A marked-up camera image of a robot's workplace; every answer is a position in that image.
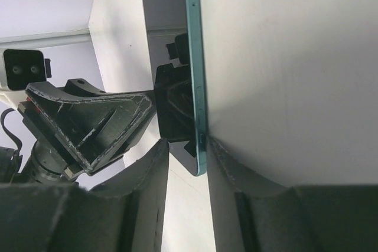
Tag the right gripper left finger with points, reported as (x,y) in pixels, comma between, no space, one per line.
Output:
(124,213)

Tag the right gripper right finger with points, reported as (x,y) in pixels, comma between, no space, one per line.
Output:
(252,213)

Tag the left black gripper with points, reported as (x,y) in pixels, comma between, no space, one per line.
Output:
(80,128)

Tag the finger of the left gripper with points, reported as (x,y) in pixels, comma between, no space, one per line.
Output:
(174,97)

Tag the blue-edged black phone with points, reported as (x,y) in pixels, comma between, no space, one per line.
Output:
(174,29)

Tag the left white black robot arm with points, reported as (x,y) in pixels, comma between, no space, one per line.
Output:
(20,163)

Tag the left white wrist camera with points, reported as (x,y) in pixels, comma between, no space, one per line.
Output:
(19,68)

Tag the left aluminium frame post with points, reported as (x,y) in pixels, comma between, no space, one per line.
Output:
(36,41)

